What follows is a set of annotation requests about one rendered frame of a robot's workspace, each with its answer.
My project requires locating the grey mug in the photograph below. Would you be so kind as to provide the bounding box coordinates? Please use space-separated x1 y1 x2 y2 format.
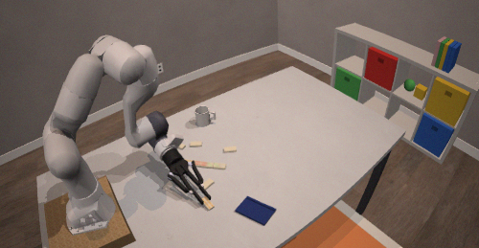
194 105 216 126

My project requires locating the dark blue notebook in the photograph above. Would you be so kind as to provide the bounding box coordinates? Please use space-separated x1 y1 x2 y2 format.
235 196 276 226

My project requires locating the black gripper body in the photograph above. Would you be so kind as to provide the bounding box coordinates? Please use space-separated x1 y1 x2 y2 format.
162 148 189 176

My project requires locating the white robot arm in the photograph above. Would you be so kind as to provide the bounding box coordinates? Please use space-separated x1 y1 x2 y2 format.
42 35 184 236

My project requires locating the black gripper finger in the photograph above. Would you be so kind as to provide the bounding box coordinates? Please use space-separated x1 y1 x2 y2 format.
181 161 211 200
168 166 204 205

